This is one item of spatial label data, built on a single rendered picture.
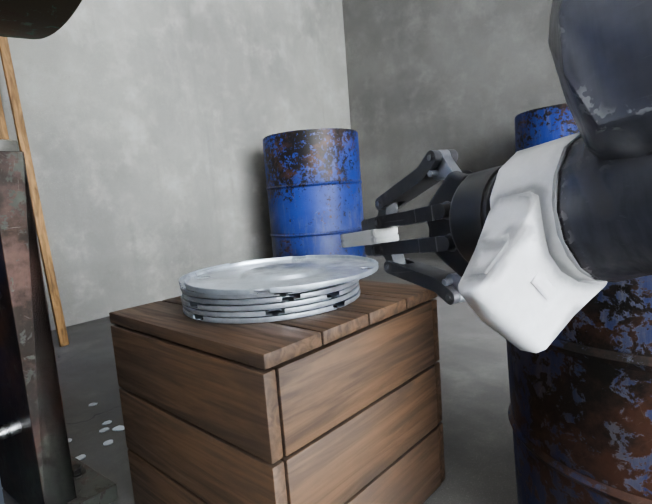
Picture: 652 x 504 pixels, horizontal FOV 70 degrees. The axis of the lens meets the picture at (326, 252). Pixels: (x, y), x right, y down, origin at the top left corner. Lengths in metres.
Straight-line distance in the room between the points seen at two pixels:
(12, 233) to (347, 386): 0.56
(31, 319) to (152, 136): 1.95
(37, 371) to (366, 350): 0.54
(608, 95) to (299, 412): 0.45
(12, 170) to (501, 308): 0.76
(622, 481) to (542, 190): 0.44
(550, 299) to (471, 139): 3.30
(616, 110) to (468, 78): 3.40
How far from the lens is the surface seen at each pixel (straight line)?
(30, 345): 0.89
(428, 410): 0.83
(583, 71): 0.25
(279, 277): 0.65
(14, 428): 0.97
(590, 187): 0.27
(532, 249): 0.28
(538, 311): 0.29
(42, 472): 0.96
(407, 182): 0.41
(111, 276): 2.56
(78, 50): 2.65
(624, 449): 0.63
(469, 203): 0.33
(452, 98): 3.66
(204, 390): 0.64
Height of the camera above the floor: 0.52
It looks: 7 degrees down
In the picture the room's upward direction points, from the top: 4 degrees counter-clockwise
